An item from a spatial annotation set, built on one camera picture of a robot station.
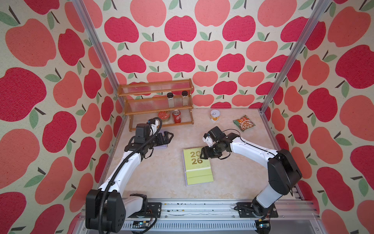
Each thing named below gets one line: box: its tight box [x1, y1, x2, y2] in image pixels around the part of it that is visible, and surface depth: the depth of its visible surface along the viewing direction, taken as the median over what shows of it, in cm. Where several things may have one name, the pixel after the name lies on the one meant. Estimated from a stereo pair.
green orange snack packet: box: [232, 114, 256, 133], surface depth 110 cm
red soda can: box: [172, 109, 182, 124], surface depth 107 cm
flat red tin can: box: [157, 110, 171, 123], surface depth 113 cm
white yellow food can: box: [209, 109, 221, 122], surface depth 113 cm
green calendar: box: [182, 146, 214, 187], surface depth 86 cm
